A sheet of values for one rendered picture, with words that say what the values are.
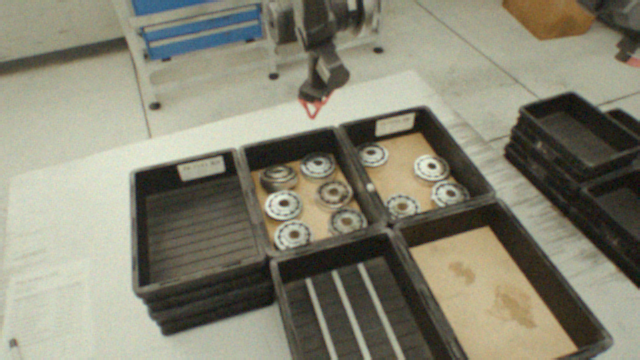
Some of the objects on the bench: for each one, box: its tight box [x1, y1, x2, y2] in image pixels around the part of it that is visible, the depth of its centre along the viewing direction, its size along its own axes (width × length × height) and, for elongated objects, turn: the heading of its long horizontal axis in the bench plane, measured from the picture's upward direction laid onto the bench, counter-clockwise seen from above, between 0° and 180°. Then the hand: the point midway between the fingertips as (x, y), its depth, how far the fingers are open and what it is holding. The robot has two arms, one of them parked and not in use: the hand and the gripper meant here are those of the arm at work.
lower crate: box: [147, 263, 274, 336], centre depth 124 cm, size 40×30×12 cm
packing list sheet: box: [0, 257, 96, 360], centre depth 118 cm, size 33×23×1 cm
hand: (317, 109), depth 117 cm, fingers open, 6 cm apart
